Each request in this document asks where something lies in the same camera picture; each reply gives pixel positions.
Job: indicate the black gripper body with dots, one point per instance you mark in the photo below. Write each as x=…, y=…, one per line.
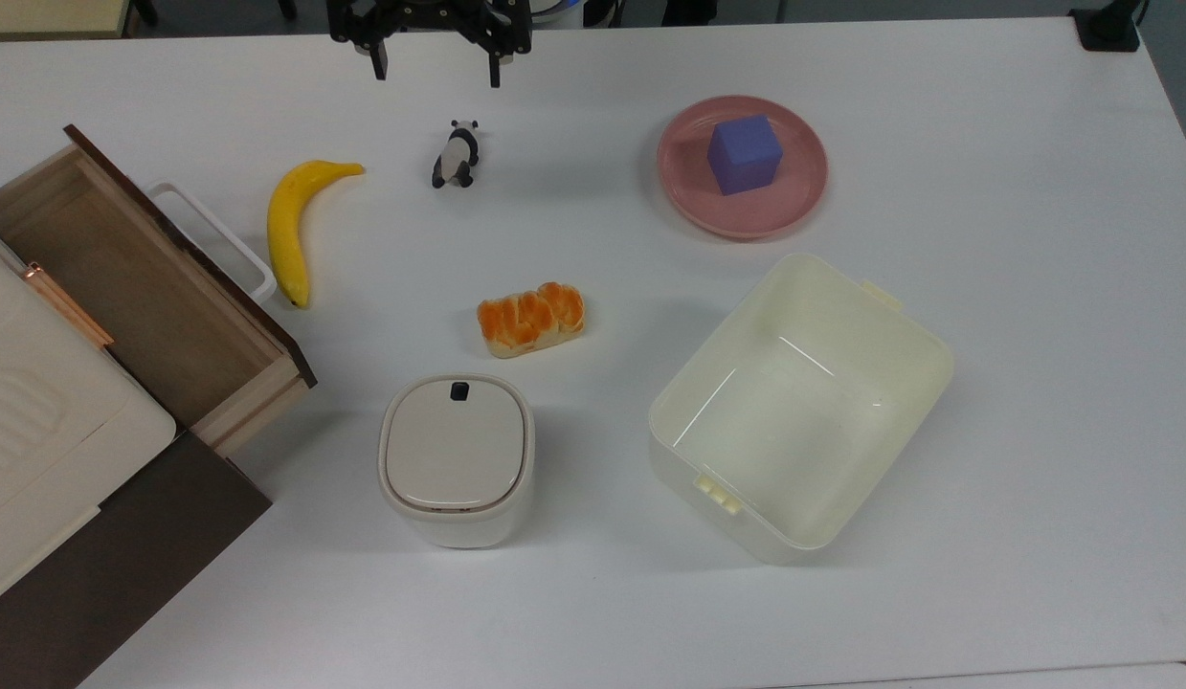
x=430, y=11

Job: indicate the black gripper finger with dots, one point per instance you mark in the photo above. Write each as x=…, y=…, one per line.
x=496, y=70
x=378, y=62

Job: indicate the black white panda toy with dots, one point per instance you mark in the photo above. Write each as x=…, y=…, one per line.
x=456, y=153

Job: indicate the wooden drawer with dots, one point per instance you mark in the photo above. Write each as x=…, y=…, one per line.
x=143, y=287

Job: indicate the yellow banana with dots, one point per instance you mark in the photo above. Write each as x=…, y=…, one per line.
x=286, y=230

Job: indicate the pink plate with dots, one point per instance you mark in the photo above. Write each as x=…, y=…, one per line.
x=683, y=182

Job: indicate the orange glazed bread loaf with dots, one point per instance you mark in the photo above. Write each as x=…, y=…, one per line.
x=530, y=321

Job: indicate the purple cube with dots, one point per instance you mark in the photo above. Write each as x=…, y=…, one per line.
x=743, y=153

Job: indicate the beige side table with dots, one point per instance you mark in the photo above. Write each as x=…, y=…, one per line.
x=47, y=14

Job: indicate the white lidded trash can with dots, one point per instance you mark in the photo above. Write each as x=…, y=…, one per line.
x=457, y=455

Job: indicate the cream plastic storage box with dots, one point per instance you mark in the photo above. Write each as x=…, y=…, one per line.
x=794, y=421

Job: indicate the dark brown cabinet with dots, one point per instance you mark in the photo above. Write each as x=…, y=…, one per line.
x=123, y=565

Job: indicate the black table clamp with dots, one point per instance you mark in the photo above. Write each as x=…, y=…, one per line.
x=1107, y=29

